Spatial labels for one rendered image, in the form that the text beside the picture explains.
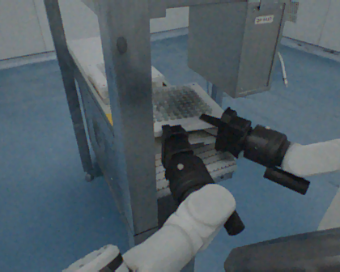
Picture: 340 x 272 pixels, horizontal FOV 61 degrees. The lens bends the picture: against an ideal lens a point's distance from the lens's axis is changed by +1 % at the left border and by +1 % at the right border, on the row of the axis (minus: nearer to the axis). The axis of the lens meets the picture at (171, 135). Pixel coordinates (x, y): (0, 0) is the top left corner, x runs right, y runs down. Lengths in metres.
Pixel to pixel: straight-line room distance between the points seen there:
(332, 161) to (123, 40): 0.47
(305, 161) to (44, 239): 1.44
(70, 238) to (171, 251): 1.33
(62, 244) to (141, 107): 1.33
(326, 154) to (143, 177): 0.37
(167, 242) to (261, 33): 0.43
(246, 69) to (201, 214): 0.33
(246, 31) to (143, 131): 0.28
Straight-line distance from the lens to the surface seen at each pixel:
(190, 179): 0.55
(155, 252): 0.42
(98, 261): 0.33
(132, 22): 0.42
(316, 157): 0.66
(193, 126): 0.73
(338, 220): 0.27
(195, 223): 0.46
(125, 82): 0.44
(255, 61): 0.65
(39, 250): 1.75
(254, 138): 0.68
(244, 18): 0.60
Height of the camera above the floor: 1.34
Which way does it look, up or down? 35 degrees down
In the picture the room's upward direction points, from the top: straight up
